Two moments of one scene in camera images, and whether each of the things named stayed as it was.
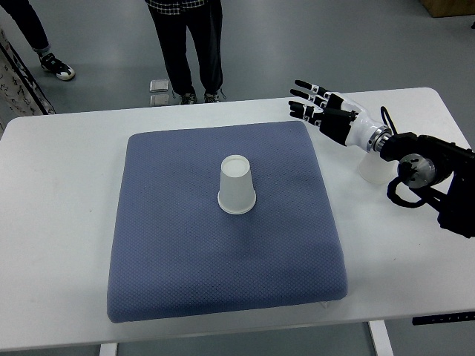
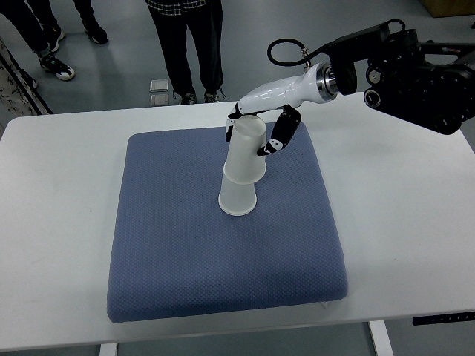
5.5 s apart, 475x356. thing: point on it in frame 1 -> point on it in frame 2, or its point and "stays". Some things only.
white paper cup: x=373 y=168 -> x=243 y=165
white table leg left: x=108 y=349 stays
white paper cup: x=236 y=192 stays
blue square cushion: x=176 y=253 stays
